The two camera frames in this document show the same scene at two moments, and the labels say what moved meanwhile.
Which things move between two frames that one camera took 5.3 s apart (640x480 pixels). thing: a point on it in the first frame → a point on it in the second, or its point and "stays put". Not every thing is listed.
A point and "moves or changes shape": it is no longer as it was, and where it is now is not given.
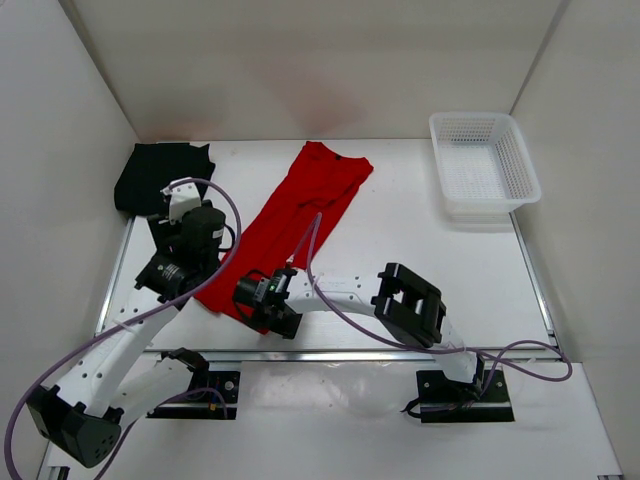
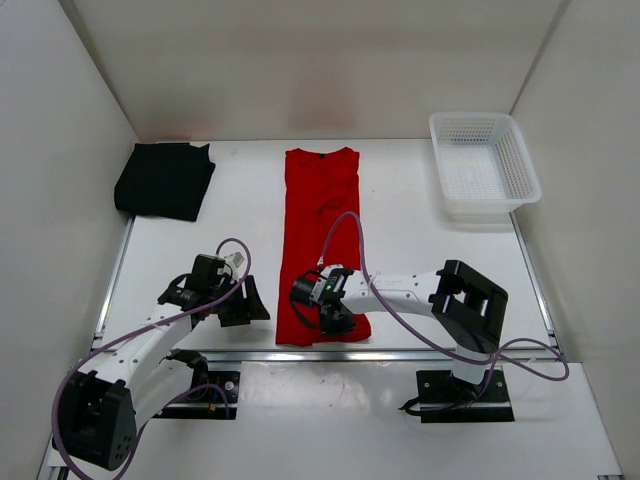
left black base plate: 212,395 stays put
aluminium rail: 377,355 stays put
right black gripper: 288,327 → 334,327
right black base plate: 444,400 stays put
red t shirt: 321,182 moves or changes shape
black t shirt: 151,168 stays put
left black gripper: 162,229 → 249,307
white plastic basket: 485,165 stays put
